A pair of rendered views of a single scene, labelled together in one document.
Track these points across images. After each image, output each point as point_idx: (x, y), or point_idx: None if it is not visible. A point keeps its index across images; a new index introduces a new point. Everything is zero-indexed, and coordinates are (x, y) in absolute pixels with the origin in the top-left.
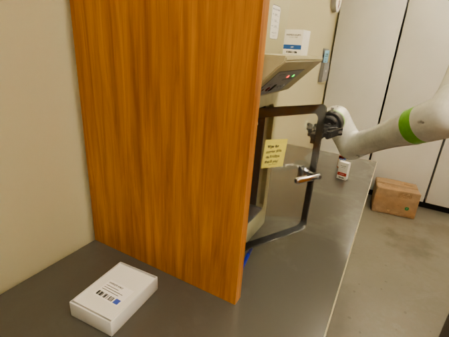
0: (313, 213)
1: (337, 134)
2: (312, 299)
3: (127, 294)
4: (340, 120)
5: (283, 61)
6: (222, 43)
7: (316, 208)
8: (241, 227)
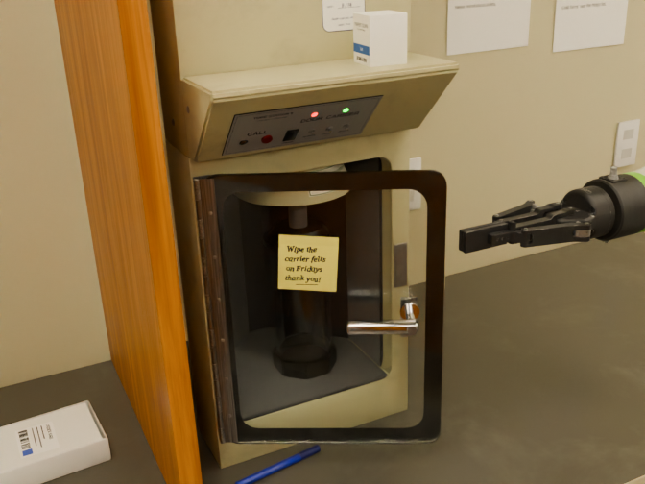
0: (546, 422)
1: (568, 239)
2: None
3: (48, 447)
4: (620, 203)
5: (209, 101)
6: (113, 73)
7: (572, 412)
8: (167, 386)
